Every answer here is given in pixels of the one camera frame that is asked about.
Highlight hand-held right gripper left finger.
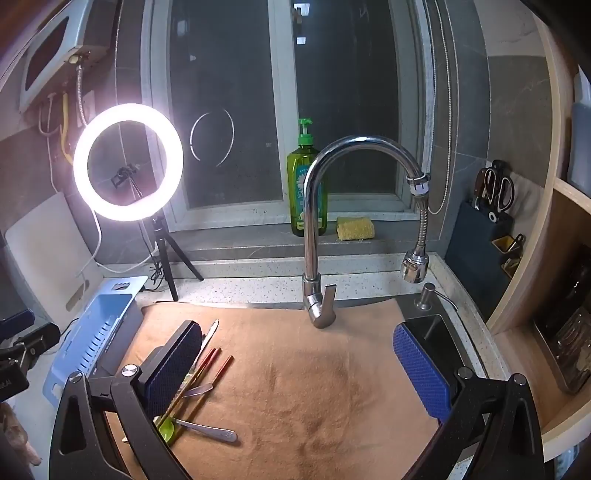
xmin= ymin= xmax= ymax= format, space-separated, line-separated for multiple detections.
xmin=48 ymin=319 xmax=204 ymax=480

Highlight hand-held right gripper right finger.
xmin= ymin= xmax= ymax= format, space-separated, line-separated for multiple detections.
xmin=392 ymin=322 xmax=555 ymax=480

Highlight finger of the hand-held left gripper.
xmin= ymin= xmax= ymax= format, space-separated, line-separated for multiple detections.
xmin=0 ymin=322 xmax=62 ymax=370
xmin=0 ymin=308 xmax=37 ymax=340

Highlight red-tipped wooden chopstick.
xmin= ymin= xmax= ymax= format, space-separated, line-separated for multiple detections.
xmin=154 ymin=347 xmax=218 ymax=428
xmin=182 ymin=355 xmax=235 ymax=418

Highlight clear plastic spoon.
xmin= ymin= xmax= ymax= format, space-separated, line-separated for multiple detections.
xmin=196 ymin=319 xmax=220 ymax=370

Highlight blue plastic basket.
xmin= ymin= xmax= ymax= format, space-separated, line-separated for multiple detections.
xmin=42 ymin=275 xmax=148 ymax=407

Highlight green plastic spoon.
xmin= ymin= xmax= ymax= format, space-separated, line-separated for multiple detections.
xmin=154 ymin=374 xmax=192 ymax=446

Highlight patterned metal spoon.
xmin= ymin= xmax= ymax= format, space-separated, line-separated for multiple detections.
xmin=173 ymin=418 xmax=238 ymax=444

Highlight person's left hand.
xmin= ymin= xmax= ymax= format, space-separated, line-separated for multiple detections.
xmin=0 ymin=404 xmax=42 ymax=464

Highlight stainless steel sink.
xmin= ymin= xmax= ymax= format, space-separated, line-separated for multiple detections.
xmin=392 ymin=293 xmax=490 ymax=370

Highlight white cutting board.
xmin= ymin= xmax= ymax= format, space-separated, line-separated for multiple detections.
xmin=4 ymin=191 xmax=105 ymax=319

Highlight chrome soap dispenser pump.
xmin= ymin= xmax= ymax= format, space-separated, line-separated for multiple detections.
xmin=413 ymin=282 xmax=458 ymax=311

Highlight brown towel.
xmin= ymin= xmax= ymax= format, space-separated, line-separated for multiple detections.
xmin=104 ymin=300 xmax=462 ymax=480

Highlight black tripod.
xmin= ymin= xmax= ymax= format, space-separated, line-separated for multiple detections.
xmin=145 ymin=215 xmax=204 ymax=303

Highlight dark blue knife holder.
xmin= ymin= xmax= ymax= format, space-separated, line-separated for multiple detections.
xmin=444 ymin=199 xmax=525 ymax=296

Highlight glass jar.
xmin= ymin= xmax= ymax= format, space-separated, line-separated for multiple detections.
xmin=533 ymin=258 xmax=591 ymax=393

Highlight yellow sponge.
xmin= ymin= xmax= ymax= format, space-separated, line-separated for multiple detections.
xmin=335 ymin=216 xmax=376 ymax=241

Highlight chrome faucet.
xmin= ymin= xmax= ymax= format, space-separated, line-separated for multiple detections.
xmin=302 ymin=135 xmax=423 ymax=329

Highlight green dish soap bottle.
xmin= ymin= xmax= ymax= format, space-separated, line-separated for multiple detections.
xmin=286 ymin=119 xmax=328 ymax=237

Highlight wooden shelf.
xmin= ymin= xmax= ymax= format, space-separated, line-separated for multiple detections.
xmin=485 ymin=14 xmax=591 ymax=457

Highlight white water heater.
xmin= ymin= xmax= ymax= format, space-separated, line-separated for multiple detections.
xmin=18 ymin=0 xmax=123 ymax=114

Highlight flexible metal sprayer hose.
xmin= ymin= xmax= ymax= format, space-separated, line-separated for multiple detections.
xmin=401 ymin=173 xmax=432 ymax=283

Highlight white power cable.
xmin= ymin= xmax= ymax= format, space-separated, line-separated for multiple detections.
xmin=76 ymin=210 xmax=155 ymax=278

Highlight metal bead chain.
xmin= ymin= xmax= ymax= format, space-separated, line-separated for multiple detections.
xmin=427 ymin=0 xmax=458 ymax=214

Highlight dark-handled knife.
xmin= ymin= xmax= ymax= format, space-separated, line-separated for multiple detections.
xmin=473 ymin=167 xmax=488 ymax=208

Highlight yellow gas hose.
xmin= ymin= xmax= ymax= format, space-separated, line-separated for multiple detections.
xmin=60 ymin=92 xmax=75 ymax=164

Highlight black-handled scissors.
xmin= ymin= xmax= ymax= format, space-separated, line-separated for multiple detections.
xmin=480 ymin=159 xmax=515 ymax=215

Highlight metal heater hose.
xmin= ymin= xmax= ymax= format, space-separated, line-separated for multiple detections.
xmin=76 ymin=62 xmax=90 ymax=127

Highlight white ring light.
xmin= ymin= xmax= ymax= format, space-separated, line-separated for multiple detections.
xmin=73 ymin=102 xmax=184 ymax=221

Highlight white window frame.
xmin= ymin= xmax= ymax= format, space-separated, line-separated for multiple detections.
xmin=141 ymin=0 xmax=437 ymax=232

